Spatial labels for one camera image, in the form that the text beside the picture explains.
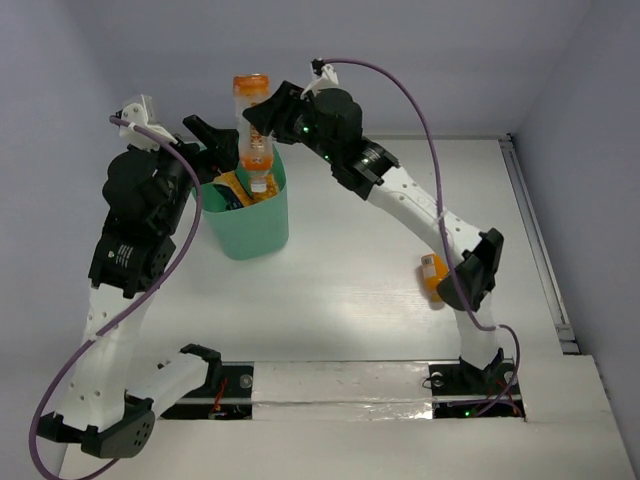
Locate small orange bottle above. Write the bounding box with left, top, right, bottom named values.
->
left=421, top=253, right=448, bottom=303
left=256, top=172, right=279, bottom=201

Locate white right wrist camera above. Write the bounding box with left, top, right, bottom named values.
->
left=300, top=58, right=339, bottom=99

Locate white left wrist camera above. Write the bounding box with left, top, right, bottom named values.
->
left=117, top=94, right=177, bottom=151

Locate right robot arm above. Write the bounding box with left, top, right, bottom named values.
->
left=242, top=82, right=504, bottom=394

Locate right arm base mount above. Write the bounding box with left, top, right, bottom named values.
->
left=422, top=360, right=525, bottom=419

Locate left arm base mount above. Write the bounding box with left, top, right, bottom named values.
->
left=161, top=362, right=254, bottom=421

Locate orange label clear bottle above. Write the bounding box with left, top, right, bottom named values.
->
left=233, top=74, right=274, bottom=202

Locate green plastic bin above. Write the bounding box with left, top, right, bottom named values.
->
left=201, top=148, right=289, bottom=260

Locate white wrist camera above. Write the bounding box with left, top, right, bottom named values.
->
left=300, top=58, right=339, bottom=99
left=117, top=94, right=177, bottom=151

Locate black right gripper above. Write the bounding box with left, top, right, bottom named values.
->
left=246, top=78, right=340, bottom=164

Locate blue label orange bottle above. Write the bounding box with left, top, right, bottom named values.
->
left=213, top=171, right=254, bottom=210

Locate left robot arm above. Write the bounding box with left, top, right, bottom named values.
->
left=29, top=112, right=223, bottom=462

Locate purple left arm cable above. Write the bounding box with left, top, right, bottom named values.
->
left=28, top=115, right=206, bottom=480

